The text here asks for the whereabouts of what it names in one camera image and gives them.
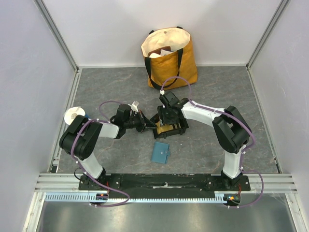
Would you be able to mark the white toilet paper roll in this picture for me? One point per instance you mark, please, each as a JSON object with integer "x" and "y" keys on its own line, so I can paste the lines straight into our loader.
{"x": 72, "y": 113}

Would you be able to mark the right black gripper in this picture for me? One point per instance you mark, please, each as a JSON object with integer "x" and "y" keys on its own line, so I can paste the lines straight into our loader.
{"x": 167, "y": 118}

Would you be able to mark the white items in bag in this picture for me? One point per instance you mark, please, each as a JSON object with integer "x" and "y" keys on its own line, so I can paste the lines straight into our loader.
{"x": 159, "y": 53}

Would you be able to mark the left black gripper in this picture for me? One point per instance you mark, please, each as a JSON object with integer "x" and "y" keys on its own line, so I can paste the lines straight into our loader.
{"x": 143, "y": 122}

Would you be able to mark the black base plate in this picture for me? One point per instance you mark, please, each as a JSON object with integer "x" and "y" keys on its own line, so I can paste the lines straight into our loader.
{"x": 167, "y": 186}

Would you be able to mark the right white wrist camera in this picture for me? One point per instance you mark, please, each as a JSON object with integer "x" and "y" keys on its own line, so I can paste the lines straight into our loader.
{"x": 163, "y": 98}

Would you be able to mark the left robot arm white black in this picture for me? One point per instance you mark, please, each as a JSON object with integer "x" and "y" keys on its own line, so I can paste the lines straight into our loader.
{"x": 80, "y": 138}

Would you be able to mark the orange tote bag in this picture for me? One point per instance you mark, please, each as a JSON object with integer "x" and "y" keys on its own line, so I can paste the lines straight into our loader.
{"x": 173, "y": 70}

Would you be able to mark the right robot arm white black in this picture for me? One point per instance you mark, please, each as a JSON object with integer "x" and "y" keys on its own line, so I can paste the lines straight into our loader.
{"x": 230, "y": 128}

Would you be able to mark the teal leather card holder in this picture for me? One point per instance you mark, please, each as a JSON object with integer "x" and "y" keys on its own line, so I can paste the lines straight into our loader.
{"x": 160, "y": 153}

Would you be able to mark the blue slotted cable duct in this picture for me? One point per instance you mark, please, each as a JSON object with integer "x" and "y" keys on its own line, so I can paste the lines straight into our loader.
{"x": 97, "y": 198}

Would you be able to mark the black plastic tray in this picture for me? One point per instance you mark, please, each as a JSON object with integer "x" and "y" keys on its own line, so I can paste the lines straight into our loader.
{"x": 179, "y": 128}

